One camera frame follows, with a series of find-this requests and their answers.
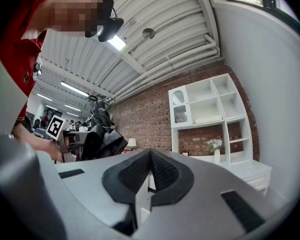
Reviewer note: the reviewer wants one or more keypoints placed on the white ceiling pipe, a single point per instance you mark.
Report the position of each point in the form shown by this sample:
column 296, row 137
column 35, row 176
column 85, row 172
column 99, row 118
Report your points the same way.
column 180, row 61

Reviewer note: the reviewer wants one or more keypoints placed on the white flower bouquet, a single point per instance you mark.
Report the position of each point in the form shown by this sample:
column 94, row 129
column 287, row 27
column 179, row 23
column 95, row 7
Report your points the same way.
column 214, row 144

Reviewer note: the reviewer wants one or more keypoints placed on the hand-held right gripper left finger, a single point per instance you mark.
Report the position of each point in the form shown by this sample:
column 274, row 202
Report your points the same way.
column 90, row 196

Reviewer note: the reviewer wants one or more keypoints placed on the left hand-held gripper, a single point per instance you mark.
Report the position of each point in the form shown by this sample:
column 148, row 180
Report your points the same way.
column 55, row 127

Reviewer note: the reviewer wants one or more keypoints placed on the long ceiling strip light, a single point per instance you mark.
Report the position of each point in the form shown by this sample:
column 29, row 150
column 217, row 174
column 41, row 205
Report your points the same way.
column 44, row 97
column 72, row 107
column 74, row 89

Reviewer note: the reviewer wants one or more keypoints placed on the person's red shirt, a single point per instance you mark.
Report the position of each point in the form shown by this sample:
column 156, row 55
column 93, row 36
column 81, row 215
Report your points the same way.
column 17, row 46

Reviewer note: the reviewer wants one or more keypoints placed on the person's head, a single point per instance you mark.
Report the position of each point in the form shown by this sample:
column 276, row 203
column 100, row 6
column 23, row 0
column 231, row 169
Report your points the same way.
column 72, row 11

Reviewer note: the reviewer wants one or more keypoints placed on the person's left hand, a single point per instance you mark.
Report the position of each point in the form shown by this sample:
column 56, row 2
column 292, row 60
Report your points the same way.
column 54, row 152

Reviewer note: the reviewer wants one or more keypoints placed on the rectangular ceiling light panel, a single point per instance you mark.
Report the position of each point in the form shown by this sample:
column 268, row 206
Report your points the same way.
column 117, row 42

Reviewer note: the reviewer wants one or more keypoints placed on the black head-mounted camera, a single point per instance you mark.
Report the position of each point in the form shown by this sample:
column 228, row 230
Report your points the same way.
column 110, row 29

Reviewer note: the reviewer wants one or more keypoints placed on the white shelf unit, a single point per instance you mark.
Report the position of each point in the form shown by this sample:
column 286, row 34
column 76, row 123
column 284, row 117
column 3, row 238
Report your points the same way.
column 180, row 127

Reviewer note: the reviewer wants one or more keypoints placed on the person's left forearm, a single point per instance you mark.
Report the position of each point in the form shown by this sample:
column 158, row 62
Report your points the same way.
column 30, row 140

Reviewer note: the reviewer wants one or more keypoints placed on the white chest harness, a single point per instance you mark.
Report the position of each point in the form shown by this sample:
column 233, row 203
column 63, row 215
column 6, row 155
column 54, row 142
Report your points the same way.
column 37, row 67

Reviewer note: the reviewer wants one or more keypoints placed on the small white table lamp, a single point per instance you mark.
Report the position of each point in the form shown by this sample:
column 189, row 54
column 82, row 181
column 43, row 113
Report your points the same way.
column 132, row 142

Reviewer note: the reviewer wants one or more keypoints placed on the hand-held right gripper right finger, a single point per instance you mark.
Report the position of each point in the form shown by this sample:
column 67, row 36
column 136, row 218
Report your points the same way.
column 202, row 221

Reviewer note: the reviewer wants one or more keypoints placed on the round metal ceiling lamp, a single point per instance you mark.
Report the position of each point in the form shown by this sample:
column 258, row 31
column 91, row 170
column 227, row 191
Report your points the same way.
column 148, row 33

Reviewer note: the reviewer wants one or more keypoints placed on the white vase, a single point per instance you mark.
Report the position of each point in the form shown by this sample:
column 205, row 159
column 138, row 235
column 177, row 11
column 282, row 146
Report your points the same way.
column 217, row 157

